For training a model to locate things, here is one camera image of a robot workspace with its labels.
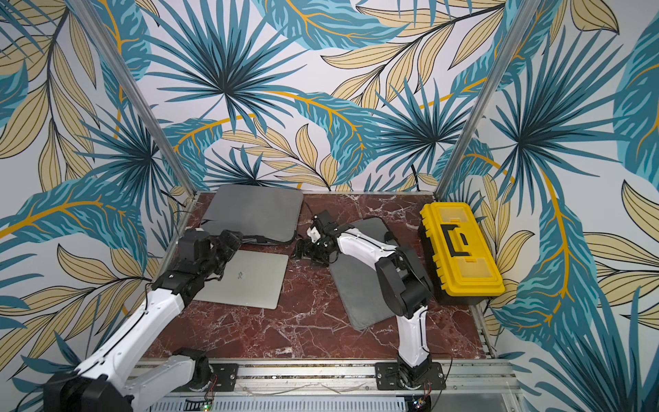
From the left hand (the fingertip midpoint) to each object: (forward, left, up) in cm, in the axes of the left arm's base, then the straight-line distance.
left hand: (237, 245), depth 81 cm
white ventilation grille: (-40, +9, -21) cm, 46 cm away
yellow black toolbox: (-5, -70, -1) cm, 70 cm away
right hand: (+2, -19, -11) cm, 21 cm away
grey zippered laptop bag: (+26, +1, -15) cm, 30 cm away
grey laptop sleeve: (-5, -39, -15) cm, 43 cm away
